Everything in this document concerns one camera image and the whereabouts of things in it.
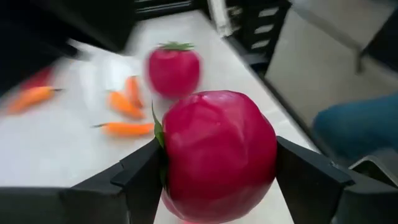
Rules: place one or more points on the red bell pepper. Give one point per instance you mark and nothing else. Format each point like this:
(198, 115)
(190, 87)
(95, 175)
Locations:
(217, 149)

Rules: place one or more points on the blue rounded object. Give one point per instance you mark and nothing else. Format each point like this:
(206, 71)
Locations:
(357, 127)

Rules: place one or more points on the red tomato green calyx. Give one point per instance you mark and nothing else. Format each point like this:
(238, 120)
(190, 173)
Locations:
(174, 71)

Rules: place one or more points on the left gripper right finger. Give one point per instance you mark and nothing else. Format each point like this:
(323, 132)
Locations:
(317, 193)

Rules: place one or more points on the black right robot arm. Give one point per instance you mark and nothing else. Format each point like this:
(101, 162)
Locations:
(46, 25)

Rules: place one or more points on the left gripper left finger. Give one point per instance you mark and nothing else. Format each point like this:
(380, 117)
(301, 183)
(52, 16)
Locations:
(109, 199)

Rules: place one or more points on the small red chili pepper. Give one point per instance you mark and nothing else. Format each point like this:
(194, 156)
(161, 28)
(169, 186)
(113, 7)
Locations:
(37, 79)

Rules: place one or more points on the black slotted panel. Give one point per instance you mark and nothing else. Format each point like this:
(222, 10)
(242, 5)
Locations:
(248, 28)

